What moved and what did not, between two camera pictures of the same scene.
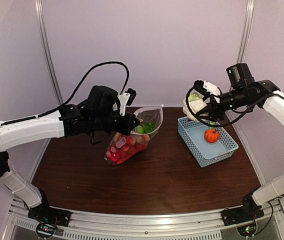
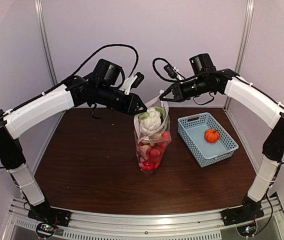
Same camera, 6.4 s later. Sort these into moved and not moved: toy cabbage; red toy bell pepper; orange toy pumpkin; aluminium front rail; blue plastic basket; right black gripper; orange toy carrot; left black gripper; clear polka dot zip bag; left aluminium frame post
Moved: left black gripper; red toy bell pepper; right black gripper; orange toy carrot; toy cabbage; clear polka dot zip bag
Not moved: orange toy pumpkin; aluminium front rail; blue plastic basket; left aluminium frame post
